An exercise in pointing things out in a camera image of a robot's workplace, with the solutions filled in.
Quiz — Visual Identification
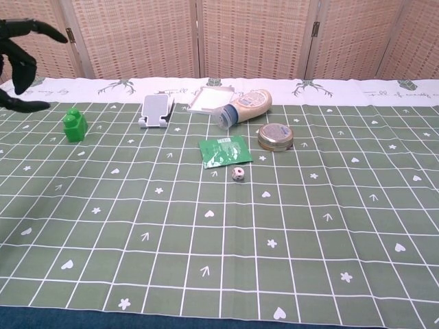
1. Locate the woven folding screen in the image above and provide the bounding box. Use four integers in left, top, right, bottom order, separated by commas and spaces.
0, 0, 439, 80

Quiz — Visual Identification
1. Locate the green foil sachet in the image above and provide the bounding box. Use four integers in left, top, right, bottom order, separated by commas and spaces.
199, 134, 254, 170

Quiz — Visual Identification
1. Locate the green patterned tablecloth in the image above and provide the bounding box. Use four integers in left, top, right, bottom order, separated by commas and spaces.
0, 77, 439, 325

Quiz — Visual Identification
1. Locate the beige sauce squeeze bottle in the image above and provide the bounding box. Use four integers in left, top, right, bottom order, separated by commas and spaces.
214, 88, 273, 129

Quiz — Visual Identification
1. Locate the green toy building block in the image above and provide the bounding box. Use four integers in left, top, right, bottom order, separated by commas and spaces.
63, 108, 88, 143

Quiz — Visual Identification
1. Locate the round metal tin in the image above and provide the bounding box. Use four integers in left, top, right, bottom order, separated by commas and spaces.
257, 123, 294, 151

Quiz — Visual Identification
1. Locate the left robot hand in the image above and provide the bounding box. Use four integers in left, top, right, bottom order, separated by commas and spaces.
0, 19, 69, 113

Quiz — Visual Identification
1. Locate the white square box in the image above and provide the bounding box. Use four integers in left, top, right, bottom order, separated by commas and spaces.
187, 86, 237, 115

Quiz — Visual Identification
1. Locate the white phone stand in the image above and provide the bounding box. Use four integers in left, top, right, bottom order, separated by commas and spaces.
138, 95, 176, 130

